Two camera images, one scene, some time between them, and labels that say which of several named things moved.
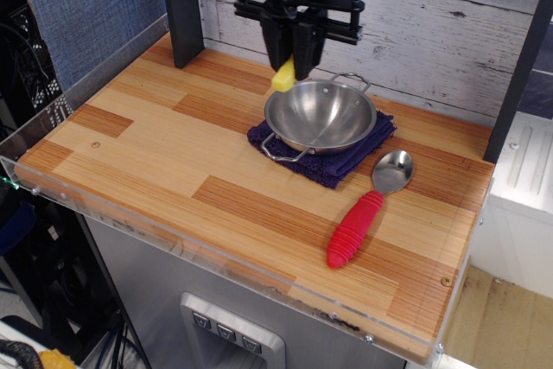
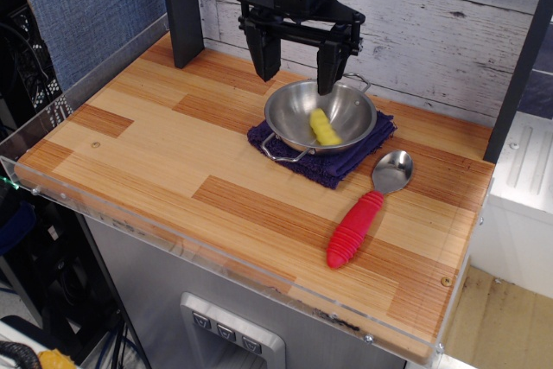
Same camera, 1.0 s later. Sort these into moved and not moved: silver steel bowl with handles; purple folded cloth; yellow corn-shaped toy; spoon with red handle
Moved: yellow corn-shaped toy
Not moved: silver steel bowl with handles; spoon with red handle; purple folded cloth
